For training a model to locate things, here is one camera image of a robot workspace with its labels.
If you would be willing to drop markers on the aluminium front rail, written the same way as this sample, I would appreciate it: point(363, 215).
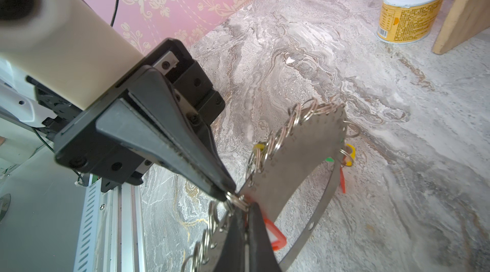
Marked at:
point(111, 235)

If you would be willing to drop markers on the wooden two-tier shelf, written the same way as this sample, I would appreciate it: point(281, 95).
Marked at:
point(465, 19)

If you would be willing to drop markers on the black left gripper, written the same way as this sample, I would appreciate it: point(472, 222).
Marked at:
point(160, 112)

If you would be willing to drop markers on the white-lidded yellow can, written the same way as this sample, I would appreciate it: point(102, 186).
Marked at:
point(407, 21)

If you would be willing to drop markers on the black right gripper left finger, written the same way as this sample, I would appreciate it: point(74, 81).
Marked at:
point(232, 257)

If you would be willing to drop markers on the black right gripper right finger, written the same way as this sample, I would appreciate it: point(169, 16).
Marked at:
point(261, 256)

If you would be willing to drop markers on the yellow key tag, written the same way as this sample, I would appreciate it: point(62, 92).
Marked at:
point(349, 155)

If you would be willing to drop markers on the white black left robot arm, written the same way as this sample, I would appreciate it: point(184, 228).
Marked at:
point(18, 100)

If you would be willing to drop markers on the red key tag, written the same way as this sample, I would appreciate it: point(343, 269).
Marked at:
point(276, 237)
point(342, 181)

